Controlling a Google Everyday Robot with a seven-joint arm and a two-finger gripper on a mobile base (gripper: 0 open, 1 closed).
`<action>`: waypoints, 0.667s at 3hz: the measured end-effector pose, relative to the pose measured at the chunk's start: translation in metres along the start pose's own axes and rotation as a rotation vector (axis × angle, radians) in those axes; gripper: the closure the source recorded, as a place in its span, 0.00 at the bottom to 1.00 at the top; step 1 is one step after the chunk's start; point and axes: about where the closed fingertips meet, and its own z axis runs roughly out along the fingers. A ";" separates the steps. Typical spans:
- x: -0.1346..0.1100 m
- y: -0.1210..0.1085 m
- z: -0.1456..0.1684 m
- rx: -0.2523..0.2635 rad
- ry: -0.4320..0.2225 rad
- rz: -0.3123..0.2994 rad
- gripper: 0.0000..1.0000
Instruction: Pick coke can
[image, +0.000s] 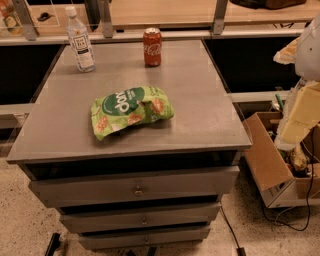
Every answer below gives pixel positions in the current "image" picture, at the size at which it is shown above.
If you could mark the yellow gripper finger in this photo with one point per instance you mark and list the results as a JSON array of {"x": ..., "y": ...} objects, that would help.
[{"x": 301, "y": 113}]

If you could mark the red coke can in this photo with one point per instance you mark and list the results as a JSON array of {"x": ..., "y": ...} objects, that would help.
[{"x": 152, "y": 46}]

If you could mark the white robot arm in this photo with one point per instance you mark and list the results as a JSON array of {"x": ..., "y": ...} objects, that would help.
[{"x": 304, "y": 54}]

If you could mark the cardboard box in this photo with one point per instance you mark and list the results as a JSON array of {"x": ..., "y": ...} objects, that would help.
[{"x": 276, "y": 183}]

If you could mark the top grey drawer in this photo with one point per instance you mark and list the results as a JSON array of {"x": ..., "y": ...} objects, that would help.
[{"x": 103, "y": 189}]

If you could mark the grey drawer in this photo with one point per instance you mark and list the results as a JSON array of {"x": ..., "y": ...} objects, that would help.
[
  {"x": 103, "y": 189},
  {"x": 145, "y": 237},
  {"x": 140, "y": 217}
]

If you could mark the middle grey drawer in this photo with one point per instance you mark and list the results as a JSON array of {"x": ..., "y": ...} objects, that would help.
[{"x": 140, "y": 217}]

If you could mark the grey drawer cabinet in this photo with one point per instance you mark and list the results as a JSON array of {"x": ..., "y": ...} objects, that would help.
[{"x": 57, "y": 139}]

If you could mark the green chip bag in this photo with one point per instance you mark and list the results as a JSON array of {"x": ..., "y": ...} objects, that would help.
[{"x": 134, "y": 106}]

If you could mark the bottom grey drawer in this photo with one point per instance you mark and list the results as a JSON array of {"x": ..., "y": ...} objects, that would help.
[{"x": 145, "y": 237}]

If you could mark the clear plastic water bottle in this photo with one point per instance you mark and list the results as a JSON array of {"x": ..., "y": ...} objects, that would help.
[{"x": 79, "y": 41}]

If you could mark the green handled brush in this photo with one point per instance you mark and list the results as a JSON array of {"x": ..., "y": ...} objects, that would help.
[{"x": 279, "y": 101}]

